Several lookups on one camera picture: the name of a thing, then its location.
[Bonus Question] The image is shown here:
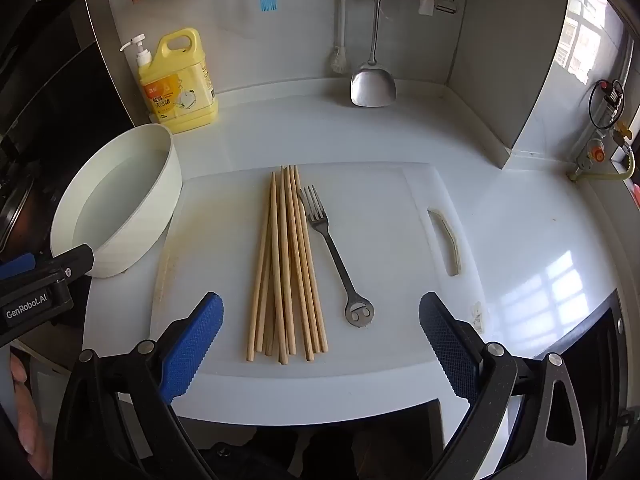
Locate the black induction cooktop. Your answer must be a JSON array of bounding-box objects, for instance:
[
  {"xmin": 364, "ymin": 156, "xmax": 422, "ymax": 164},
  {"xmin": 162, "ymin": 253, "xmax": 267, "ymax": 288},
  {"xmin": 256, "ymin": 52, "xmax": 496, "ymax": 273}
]
[{"xmin": 0, "ymin": 0, "xmax": 136, "ymax": 171}]

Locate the bundle of wooden chopsticks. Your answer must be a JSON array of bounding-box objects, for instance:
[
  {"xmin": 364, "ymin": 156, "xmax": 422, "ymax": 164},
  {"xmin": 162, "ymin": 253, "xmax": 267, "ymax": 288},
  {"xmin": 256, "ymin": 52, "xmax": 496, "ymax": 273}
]
[{"xmin": 244, "ymin": 164, "xmax": 330, "ymax": 366}]

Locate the stainless steel spatula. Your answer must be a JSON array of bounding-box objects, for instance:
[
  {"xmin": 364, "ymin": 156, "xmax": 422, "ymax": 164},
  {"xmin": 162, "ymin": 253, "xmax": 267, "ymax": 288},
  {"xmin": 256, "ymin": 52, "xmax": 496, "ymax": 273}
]
[{"xmin": 350, "ymin": 0, "xmax": 397, "ymax": 108}]

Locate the white round basin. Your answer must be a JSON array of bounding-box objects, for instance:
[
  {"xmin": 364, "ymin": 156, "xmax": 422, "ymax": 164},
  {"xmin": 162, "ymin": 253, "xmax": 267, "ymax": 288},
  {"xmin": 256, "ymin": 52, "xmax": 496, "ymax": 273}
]
[{"xmin": 50, "ymin": 123, "xmax": 183, "ymax": 278}]

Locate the white bottle brush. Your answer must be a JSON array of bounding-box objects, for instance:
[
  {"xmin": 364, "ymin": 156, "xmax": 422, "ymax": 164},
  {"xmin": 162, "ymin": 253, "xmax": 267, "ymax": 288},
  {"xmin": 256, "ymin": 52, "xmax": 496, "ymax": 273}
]
[{"xmin": 327, "ymin": 0, "xmax": 351, "ymax": 73}]

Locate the black metal fork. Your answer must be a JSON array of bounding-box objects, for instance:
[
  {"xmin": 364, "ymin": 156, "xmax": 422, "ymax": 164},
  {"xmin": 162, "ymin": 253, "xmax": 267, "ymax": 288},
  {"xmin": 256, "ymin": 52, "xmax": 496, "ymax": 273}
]
[{"xmin": 298, "ymin": 185, "xmax": 376, "ymax": 330}]

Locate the window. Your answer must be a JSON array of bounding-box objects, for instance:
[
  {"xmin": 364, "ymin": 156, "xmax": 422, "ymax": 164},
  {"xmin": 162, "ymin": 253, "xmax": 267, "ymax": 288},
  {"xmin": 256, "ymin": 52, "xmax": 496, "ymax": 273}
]
[{"xmin": 555, "ymin": 0, "xmax": 631, "ymax": 83}]

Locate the yellow dish soap pump bottle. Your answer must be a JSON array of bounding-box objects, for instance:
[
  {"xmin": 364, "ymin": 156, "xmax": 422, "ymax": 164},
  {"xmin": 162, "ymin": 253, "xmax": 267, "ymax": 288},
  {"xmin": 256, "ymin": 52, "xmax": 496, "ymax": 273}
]
[{"xmin": 120, "ymin": 27, "xmax": 220, "ymax": 134}]

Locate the person's left hand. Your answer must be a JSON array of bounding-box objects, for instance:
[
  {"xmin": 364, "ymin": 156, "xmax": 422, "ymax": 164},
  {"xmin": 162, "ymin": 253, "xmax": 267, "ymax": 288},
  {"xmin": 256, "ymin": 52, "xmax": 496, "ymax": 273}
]
[{"xmin": 10, "ymin": 356, "xmax": 52, "ymax": 458}]

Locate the yellow gas hose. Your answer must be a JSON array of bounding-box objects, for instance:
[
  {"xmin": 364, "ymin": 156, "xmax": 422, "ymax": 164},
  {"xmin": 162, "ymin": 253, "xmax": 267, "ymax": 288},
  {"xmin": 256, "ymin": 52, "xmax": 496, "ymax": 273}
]
[{"xmin": 567, "ymin": 149, "xmax": 637, "ymax": 182}]

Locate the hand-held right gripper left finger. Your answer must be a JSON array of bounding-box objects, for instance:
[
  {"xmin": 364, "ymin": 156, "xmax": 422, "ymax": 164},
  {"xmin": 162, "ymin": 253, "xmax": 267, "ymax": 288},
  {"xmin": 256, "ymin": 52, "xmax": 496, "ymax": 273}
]
[{"xmin": 52, "ymin": 291, "xmax": 224, "ymax": 480}]

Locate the gas pipe valve assembly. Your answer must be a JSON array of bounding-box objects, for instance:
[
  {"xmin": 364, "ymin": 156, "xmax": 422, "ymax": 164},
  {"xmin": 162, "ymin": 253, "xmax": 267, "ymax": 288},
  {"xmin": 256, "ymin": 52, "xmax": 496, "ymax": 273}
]
[{"xmin": 575, "ymin": 79, "xmax": 640, "ymax": 171}]

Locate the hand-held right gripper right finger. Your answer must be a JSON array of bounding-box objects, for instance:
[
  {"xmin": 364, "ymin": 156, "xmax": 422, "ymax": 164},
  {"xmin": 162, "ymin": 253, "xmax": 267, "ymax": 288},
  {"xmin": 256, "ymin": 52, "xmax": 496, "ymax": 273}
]
[{"xmin": 419, "ymin": 291, "xmax": 587, "ymax": 480}]

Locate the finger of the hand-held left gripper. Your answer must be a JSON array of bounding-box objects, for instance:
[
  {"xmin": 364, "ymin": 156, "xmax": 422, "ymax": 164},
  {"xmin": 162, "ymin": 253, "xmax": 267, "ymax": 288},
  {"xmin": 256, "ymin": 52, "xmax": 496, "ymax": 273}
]
[
  {"xmin": 0, "ymin": 253, "xmax": 37, "ymax": 277},
  {"xmin": 0, "ymin": 244, "xmax": 96, "ymax": 291}
]

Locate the brown pot with glass lid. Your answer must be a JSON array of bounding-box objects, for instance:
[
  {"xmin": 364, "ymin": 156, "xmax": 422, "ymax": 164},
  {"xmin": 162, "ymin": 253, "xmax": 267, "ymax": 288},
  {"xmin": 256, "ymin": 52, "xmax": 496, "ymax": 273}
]
[{"xmin": 0, "ymin": 175, "xmax": 56, "ymax": 261}]

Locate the white plastic cutting board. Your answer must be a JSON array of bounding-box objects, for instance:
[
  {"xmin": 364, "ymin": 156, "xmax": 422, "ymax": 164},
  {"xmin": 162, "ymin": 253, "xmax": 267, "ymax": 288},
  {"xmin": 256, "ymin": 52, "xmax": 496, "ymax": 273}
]
[{"xmin": 149, "ymin": 161, "xmax": 488, "ymax": 423}]

